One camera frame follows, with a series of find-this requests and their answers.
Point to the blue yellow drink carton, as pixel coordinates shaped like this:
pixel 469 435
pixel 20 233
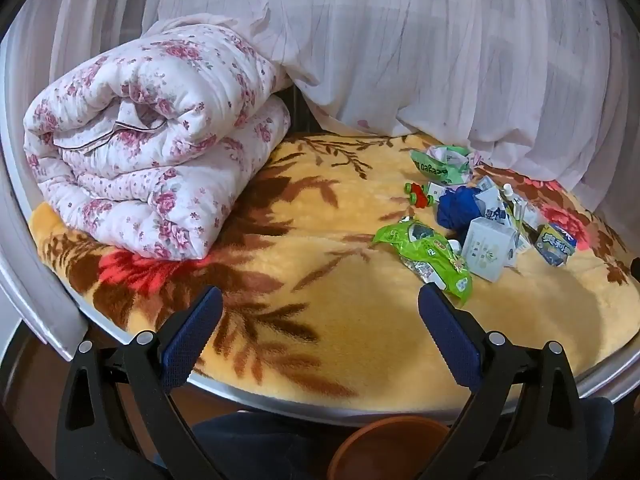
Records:
pixel 552 245

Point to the blue cloth ball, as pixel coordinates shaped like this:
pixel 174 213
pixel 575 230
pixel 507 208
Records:
pixel 457 207

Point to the yellow floral plush blanket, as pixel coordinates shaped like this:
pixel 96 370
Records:
pixel 325 270

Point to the green toy car red wheels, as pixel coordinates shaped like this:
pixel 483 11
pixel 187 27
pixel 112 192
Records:
pixel 417 194

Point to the orange plastic bucket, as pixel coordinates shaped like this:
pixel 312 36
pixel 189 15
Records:
pixel 390 450

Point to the crumpled green white packet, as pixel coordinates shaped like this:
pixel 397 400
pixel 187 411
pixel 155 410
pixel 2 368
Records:
pixel 440 167

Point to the white cube box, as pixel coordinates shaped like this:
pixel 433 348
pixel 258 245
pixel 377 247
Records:
pixel 485 250

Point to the small white dropper bottle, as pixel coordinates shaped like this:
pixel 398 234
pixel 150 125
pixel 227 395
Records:
pixel 509 192

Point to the white sheer curtain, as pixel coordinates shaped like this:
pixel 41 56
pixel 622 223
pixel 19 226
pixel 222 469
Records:
pixel 400 60

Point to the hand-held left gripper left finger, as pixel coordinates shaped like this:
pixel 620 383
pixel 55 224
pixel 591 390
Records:
pixel 192 340

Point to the pink floral folded quilt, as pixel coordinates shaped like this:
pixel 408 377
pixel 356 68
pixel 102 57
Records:
pixel 150 110

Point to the clear plastic vial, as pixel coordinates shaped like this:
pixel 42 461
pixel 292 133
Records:
pixel 522 217

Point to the person's dark blue jeans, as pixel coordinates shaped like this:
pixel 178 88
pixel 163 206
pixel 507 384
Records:
pixel 260 450

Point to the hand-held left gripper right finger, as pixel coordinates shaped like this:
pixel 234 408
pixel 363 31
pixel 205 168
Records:
pixel 450 340

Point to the green snack wrapper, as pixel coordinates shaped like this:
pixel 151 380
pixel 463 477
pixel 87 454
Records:
pixel 400 235

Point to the white and blue carton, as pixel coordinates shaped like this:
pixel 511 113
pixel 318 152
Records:
pixel 492 207

